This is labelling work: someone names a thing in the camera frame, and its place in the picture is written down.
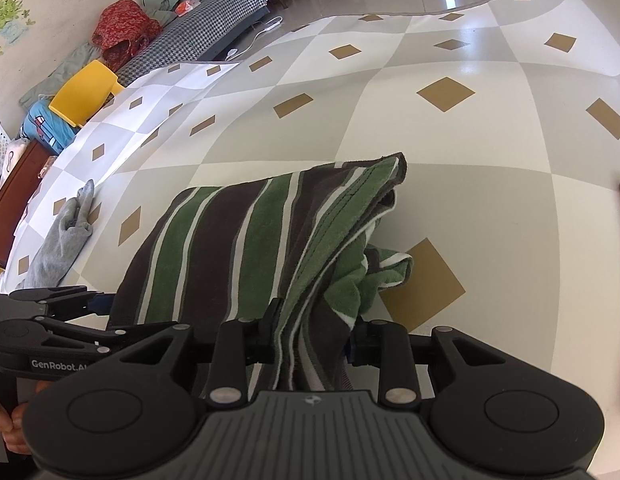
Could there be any person's left hand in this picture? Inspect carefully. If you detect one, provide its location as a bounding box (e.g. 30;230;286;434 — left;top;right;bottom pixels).
0;399;35;457

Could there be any red patterned cloth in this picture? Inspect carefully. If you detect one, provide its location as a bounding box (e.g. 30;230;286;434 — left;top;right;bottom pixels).
91;0;163;68

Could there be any grey garment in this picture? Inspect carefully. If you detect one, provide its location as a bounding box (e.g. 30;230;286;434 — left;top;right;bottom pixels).
24;179;97;288

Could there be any grey-green blanket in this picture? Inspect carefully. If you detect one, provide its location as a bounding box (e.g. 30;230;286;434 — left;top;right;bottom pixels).
19;40;108;108

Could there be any brown wooden cabinet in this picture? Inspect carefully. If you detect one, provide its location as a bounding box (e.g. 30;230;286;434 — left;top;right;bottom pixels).
0;139;58;266

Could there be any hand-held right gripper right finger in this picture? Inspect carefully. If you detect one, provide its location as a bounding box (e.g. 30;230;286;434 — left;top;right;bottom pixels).
346;319;515;407

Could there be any houndstooth sofa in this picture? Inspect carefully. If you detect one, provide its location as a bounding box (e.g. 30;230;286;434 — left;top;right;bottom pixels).
115;0;271;88

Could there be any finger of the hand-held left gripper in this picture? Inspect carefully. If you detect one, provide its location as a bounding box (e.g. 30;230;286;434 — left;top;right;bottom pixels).
0;316;181;357
7;285;116;318

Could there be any yellow plastic chair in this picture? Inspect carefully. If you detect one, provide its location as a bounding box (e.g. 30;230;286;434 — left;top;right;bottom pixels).
48;59;126;128

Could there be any blue printed cloth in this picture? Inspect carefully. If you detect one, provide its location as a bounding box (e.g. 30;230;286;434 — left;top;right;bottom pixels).
19;100;81;156

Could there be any green brown striped shirt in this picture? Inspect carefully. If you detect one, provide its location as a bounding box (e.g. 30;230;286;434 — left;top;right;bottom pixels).
110;151;415;396

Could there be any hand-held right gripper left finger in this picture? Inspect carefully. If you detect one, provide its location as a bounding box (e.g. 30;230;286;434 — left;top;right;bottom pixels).
107;297;285;406

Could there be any white power strip with cable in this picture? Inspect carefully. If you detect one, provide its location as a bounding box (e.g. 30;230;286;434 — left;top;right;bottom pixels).
225;16;283;61

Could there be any white printed bag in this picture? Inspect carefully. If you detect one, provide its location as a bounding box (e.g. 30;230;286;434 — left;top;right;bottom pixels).
4;139;32;171

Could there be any green leaf wall sticker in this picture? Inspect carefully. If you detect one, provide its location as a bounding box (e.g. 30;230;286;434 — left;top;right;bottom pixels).
0;0;37;56

